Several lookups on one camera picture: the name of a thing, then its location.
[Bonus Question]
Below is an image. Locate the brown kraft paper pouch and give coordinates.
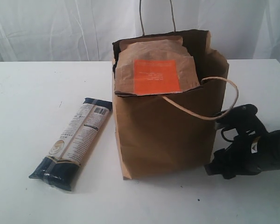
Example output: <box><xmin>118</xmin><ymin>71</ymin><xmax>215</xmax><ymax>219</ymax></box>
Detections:
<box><xmin>114</xmin><ymin>36</ymin><xmax>200</xmax><ymax>96</ymax></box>

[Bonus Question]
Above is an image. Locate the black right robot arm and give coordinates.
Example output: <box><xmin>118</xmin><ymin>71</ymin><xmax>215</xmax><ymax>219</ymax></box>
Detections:
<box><xmin>204</xmin><ymin>130</ymin><xmax>280</xmax><ymax>180</ymax></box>

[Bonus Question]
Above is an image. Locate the blue spaghetti pasta packet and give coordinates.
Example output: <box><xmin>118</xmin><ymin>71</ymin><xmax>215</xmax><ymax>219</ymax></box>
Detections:
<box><xmin>29</xmin><ymin>98</ymin><xmax>112</xmax><ymax>191</ymax></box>

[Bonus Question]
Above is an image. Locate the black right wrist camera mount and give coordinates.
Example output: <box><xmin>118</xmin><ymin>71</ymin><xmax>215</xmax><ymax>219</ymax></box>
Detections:
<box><xmin>215</xmin><ymin>104</ymin><xmax>268</xmax><ymax>143</ymax></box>

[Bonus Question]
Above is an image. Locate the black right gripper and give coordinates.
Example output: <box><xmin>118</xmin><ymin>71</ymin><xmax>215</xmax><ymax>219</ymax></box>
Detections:
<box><xmin>204</xmin><ymin>136</ymin><xmax>268</xmax><ymax>180</ymax></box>

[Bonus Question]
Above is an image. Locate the brown paper shopping bag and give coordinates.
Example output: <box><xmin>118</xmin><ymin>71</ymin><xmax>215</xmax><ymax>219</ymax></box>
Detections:
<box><xmin>112</xmin><ymin>29</ymin><xmax>229</xmax><ymax>180</ymax></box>

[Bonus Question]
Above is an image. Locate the white backdrop curtain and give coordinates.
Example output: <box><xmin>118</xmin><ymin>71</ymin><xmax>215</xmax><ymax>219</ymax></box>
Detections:
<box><xmin>0</xmin><ymin>0</ymin><xmax>280</xmax><ymax>62</ymax></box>

